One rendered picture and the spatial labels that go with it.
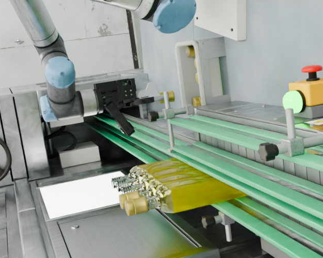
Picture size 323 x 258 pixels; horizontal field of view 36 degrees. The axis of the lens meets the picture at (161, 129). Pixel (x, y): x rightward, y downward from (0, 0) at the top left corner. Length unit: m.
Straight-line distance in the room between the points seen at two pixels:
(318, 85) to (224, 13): 0.45
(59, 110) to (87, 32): 3.59
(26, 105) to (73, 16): 2.89
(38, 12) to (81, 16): 3.63
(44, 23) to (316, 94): 0.72
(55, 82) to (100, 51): 3.66
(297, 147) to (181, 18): 0.55
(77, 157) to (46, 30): 1.03
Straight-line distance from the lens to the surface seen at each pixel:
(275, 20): 1.18
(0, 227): 1.67
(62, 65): 1.30
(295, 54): 1.12
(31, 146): 2.12
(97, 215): 1.46
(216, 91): 1.42
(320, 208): 0.77
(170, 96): 1.46
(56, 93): 1.32
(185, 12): 1.22
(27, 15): 1.31
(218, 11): 1.38
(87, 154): 2.28
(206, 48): 1.40
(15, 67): 4.85
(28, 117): 2.11
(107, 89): 1.41
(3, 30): 4.86
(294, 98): 0.97
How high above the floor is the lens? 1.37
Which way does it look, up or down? 17 degrees down
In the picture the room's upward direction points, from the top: 101 degrees counter-clockwise
